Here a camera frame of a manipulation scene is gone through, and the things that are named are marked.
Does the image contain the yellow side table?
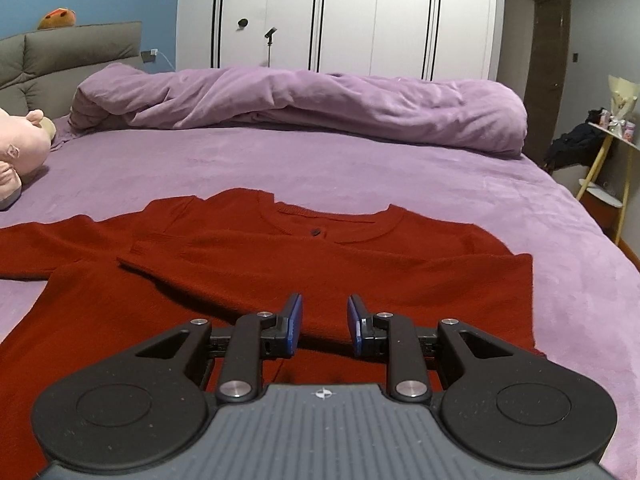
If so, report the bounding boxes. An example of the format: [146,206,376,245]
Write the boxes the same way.
[575,120,640,247]

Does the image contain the orange plush toy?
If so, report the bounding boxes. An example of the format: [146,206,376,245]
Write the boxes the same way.
[39,7,78,30]

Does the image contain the wrapped flower bouquet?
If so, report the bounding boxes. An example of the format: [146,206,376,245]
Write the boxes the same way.
[607,74,639,132]

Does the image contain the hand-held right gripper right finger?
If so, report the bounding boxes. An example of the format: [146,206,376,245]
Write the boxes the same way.
[347,293,547,405]

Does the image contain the brown door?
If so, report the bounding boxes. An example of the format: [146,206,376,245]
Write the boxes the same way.
[522,0,573,162]

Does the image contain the purple bed sheet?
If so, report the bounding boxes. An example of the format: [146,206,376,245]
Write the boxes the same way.
[0,115,640,480]

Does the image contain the orange bin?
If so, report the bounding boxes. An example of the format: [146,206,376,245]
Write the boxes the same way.
[581,191,624,232]

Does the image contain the black stand with clamp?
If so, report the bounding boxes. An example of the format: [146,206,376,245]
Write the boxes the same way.
[264,26,279,67]

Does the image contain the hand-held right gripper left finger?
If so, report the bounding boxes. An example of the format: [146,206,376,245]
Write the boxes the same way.
[120,293,304,405]

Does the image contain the white wardrobe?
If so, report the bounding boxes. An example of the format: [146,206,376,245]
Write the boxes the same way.
[176,0,506,82]

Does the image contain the green pillow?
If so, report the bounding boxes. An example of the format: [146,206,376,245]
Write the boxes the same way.
[0,21,143,122]

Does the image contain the purple duvet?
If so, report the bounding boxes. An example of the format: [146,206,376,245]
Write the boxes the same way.
[67,62,528,157]

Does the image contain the red knit sweater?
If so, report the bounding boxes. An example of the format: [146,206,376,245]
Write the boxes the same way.
[0,187,548,480]

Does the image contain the pink plush toy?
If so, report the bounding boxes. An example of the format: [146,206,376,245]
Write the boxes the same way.
[0,109,57,211]

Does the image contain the dark clothes pile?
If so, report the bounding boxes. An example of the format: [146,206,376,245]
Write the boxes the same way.
[544,108,609,172]

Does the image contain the white charger with cable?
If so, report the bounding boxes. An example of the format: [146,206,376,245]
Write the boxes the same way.
[142,48,176,72]

